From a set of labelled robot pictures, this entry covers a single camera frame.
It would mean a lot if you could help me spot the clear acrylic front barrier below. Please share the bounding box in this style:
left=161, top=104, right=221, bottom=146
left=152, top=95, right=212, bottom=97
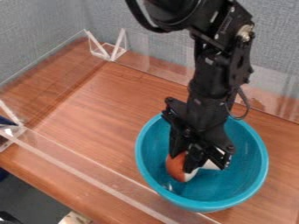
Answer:
left=0, top=100, right=220, bottom=224

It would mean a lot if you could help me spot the clear acrylic corner bracket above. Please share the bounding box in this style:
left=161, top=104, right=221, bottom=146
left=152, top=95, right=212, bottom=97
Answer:
left=85, top=28, right=128, bottom=62

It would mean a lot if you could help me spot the clear acrylic barrier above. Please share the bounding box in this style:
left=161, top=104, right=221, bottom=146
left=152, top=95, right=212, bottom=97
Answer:
left=0, top=100, right=220, bottom=224
left=116, top=30, right=299, bottom=123
left=0, top=29, right=88, bottom=87

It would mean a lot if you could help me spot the clear acrylic back barrier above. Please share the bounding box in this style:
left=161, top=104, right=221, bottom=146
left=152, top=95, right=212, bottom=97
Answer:
left=116, top=30, right=299, bottom=123

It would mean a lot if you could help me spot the clear acrylic left barrier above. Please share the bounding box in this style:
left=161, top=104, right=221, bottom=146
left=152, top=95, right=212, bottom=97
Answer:
left=0, top=29, right=88, bottom=87

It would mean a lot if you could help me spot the blue plastic bowl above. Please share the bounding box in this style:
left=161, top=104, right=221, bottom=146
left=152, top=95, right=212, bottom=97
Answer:
left=135, top=115, right=268, bottom=213

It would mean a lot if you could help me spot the brown and white toy mushroom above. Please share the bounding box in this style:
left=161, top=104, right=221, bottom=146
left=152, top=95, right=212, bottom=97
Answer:
left=165, top=151, right=220, bottom=182

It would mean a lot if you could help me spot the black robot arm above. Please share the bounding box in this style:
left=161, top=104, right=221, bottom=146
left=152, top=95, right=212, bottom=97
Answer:
left=125, top=0, right=255, bottom=173

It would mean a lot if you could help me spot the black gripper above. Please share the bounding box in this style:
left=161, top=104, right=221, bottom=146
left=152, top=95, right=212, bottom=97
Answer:
left=160, top=94, right=237, bottom=174

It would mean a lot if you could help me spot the dark blue object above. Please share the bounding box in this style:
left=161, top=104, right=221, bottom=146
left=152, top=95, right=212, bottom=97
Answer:
left=0, top=115, right=16, bottom=126

